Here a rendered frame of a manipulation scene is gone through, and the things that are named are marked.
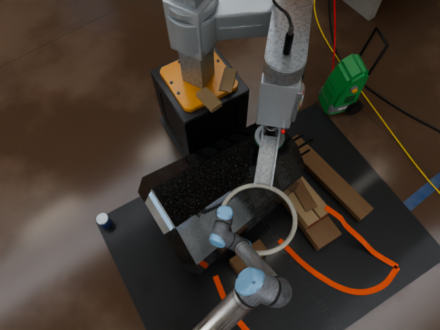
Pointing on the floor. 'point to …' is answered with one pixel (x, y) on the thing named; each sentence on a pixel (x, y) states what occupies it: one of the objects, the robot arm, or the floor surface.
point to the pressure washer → (348, 82)
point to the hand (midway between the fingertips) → (222, 232)
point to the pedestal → (200, 115)
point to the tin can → (104, 220)
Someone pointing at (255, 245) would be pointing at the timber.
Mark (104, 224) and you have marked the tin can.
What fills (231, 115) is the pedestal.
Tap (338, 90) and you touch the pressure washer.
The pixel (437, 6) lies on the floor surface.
